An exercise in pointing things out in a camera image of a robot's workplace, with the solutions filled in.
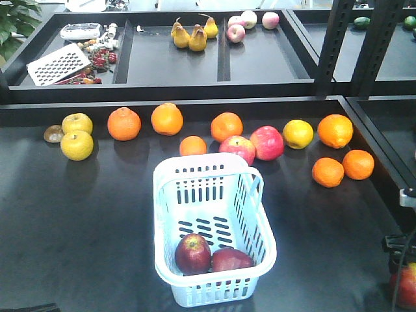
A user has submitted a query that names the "yellow apple front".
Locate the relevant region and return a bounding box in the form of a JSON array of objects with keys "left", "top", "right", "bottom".
[{"left": 60, "top": 130, "right": 94, "bottom": 161}]

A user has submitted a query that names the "potted green plant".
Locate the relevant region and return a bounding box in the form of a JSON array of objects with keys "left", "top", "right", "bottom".
[{"left": 1, "top": 0, "right": 42, "bottom": 60}]

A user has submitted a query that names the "yellow apple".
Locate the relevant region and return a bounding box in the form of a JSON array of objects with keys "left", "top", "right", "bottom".
[
  {"left": 61, "top": 112, "right": 93, "bottom": 135},
  {"left": 60, "top": 130, "right": 94, "bottom": 161}
]

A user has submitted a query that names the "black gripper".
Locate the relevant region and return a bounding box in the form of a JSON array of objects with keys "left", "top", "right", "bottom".
[{"left": 382, "top": 188, "right": 416, "bottom": 274}]

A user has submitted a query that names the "small orange lower right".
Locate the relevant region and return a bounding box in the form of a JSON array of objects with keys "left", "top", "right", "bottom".
[{"left": 342, "top": 149, "right": 374, "bottom": 180}]

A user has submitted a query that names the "large orange right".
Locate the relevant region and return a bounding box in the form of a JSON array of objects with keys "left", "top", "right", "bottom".
[{"left": 317, "top": 114, "right": 354, "bottom": 149}]

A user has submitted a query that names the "dark red apple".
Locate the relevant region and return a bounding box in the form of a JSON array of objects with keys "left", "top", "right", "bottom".
[
  {"left": 211, "top": 247, "right": 254, "bottom": 272},
  {"left": 175, "top": 233, "right": 211, "bottom": 276}
]

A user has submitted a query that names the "orange far left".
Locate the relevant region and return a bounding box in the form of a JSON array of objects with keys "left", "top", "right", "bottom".
[{"left": 107, "top": 107, "right": 142, "bottom": 141}]

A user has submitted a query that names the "small orange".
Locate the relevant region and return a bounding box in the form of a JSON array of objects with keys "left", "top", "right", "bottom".
[
  {"left": 179, "top": 135, "right": 207, "bottom": 156},
  {"left": 312, "top": 157, "right": 345, "bottom": 188},
  {"left": 342, "top": 149, "right": 374, "bottom": 180}
]

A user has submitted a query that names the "pink apple back tray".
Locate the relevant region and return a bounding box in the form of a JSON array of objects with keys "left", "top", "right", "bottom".
[{"left": 227, "top": 24, "right": 246, "bottom": 44}]

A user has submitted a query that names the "black rack post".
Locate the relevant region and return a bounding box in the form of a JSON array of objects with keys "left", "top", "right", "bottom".
[
  {"left": 350, "top": 0, "right": 404, "bottom": 96},
  {"left": 314, "top": 0, "right": 354, "bottom": 96}
]

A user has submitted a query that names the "light blue plastic basket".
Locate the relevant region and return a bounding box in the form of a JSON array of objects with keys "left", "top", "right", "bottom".
[{"left": 153, "top": 153, "right": 277, "bottom": 308}]

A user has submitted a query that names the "brown yellow pear group front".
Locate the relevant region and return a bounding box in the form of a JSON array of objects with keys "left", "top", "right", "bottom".
[{"left": 188, "top": 24, "right": 207, "bottom": 52}]

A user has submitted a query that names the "small orange centre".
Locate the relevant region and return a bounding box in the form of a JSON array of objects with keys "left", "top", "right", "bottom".
[{"left": 179, "top": 135, "right": 207, "bottom": 156}]

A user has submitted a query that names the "small orange lower left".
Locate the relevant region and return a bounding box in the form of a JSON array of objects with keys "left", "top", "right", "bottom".
[{"left": 312, "top": 157, "right": 345, "bottom": 188}]

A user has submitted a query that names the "black rack post right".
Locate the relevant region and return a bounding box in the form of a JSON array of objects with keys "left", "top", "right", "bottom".
[{"left": 350, "top": 0, "right": 404, "bottom": 96}]

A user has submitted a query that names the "yellow round fruit right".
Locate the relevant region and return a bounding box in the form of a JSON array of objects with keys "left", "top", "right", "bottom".
[{"left": 283, "top": 120, "right": 314, "bottom": 150}]

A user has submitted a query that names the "yellow apple back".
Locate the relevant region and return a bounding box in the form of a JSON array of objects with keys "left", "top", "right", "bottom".
[{"left": 61, "top": 112, "right": 93, "bottom": 135}]

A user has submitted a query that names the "white perforated tray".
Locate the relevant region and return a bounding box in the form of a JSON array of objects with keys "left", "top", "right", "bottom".
[{"left": 27, "top": 43, "right": 90, "bottom": 86}]

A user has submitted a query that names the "red pink apple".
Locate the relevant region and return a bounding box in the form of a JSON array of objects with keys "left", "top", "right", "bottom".
[{"left": 250, "top": 125, "right": 284, "bottom": 161}]

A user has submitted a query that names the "brown round fruit left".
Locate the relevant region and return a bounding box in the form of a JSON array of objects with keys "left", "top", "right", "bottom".
[{"left": 43, "top": 125, "right": 64, "bottom": 143}]

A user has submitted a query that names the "brown yellow pear back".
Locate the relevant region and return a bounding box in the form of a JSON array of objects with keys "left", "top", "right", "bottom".
[{"left": 203, "top": 17, "right": 218, "bottom": 39}]

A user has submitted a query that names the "black rack post left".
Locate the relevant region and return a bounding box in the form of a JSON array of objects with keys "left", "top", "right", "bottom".
[{"left": 314, "top": 0, "right": 354, "bottom": 96}]

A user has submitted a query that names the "red apple with stem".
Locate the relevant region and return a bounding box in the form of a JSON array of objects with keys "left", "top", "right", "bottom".
[{"left": 218, "top": 135, "right": 256, "bottom": 166}]

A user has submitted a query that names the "large orange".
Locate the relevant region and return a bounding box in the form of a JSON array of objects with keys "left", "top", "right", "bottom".
[
  {"left": 151, "top": 102, "right": 184, "bottom": 136},
  {"left": 317, "top": 114, "right": 354, "bottom": 149}
]

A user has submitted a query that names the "dark red apple front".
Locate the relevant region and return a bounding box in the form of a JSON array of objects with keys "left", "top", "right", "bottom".
[{"left": 211, "top": 247, "right": 254, "bottom": 272}]

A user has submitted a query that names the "white device box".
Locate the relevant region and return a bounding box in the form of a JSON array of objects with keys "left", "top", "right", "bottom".
[{"left": 60, "top": 23, "right": 102, "bottom": 40}]

